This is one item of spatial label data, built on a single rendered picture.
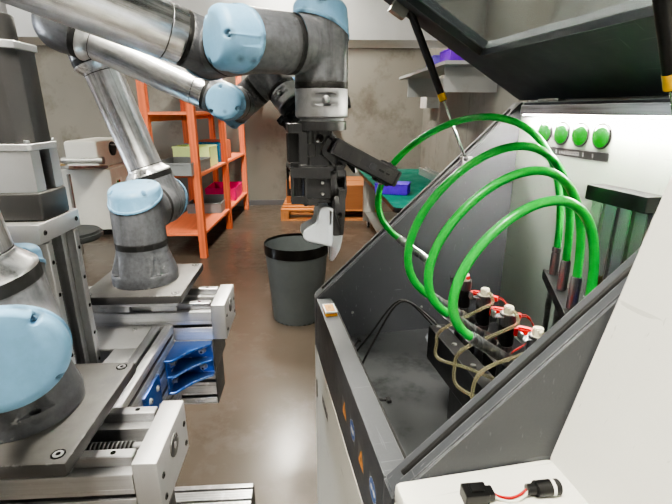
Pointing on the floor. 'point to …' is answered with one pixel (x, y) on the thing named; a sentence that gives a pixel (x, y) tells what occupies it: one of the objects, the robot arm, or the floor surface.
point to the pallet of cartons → (345, 203)
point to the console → (628, 388)
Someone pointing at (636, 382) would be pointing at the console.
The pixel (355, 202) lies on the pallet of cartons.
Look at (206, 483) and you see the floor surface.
